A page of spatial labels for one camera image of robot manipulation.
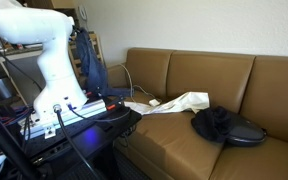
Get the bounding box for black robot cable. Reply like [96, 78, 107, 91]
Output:
[52, 104, 102, 180]

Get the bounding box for brown leather sofa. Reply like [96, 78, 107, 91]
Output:
[108, 48, 288, 180]

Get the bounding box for white power adapter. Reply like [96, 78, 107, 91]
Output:
[149, 99, 161, 107]

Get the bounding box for blue jeans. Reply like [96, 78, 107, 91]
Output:
[75, 28, 132, 97]

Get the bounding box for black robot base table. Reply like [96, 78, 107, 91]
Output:
[25, 107, 142, 166]

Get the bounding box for white charging cable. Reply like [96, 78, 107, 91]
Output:
[118, 63, 158, 103]

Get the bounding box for aluminium mounting rail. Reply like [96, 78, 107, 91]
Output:
[19, 99, 106, 140]

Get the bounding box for white cloth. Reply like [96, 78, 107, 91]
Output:
[125, 92, 210, 115]

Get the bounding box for black round pad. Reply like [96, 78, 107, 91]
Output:
[226, 112, 266, 147]

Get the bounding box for black garment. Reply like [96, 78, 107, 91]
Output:
[191, 106, 232, 143]

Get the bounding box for black tripod leg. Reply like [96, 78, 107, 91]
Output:
[0, 122, 41, 180]

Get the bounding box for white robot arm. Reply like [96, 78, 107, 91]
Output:
[0, 0, 87, 123]

